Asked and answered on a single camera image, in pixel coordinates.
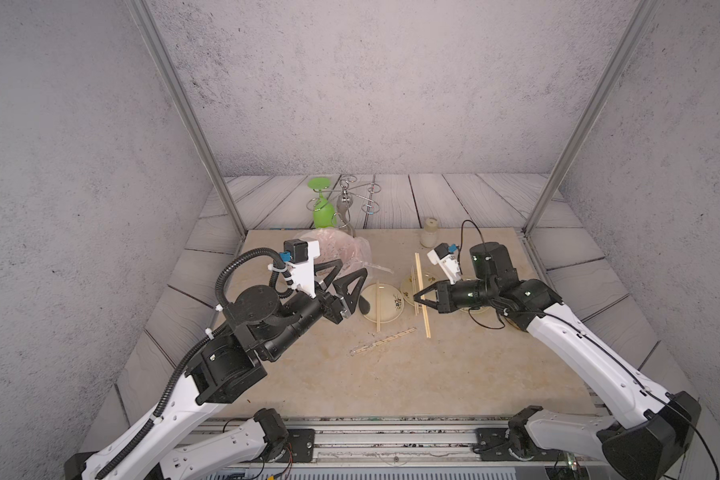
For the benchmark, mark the cream plate with dark patch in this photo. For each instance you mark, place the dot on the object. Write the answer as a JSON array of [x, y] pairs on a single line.
[[392, 303]]

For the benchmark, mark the aluminium frame post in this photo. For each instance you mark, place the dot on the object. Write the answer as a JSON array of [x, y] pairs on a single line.
[[158, 51], [614, 68]]

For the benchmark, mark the chrome cup holder stand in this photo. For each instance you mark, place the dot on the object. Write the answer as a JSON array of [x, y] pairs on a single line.
[[346, 192]]

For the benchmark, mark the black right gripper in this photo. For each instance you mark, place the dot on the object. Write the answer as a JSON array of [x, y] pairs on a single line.
[[443, 294]]

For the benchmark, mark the right aluminium frame post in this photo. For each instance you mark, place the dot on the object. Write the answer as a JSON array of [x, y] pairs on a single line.
[[614, 68]]

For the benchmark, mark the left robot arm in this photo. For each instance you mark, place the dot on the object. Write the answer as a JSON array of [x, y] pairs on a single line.
[[267, 305]]

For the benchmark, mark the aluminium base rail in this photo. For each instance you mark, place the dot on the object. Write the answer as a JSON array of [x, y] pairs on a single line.
[[409, 448]]

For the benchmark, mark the wrapped chopsticks left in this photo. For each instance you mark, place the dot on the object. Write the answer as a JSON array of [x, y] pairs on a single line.
[[381, 342]]

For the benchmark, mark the bamboo chopsticks pair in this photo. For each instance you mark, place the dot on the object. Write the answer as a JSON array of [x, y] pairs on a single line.
[[421, 285], [414, 290], [377, 307]]

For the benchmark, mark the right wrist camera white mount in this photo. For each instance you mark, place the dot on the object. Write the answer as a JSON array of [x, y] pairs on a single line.
[[445, 256]]

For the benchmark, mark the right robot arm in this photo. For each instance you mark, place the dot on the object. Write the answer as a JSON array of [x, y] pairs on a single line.
[[648, 428]]

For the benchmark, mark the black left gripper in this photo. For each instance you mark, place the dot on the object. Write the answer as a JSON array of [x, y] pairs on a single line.
[[333, 308]]

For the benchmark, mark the white shaker bottle beige cap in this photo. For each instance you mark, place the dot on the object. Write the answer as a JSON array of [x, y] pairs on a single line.
[[429, 233]]

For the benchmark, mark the left aluminium frame post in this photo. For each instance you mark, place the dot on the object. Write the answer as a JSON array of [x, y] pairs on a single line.
[[158, 51]]

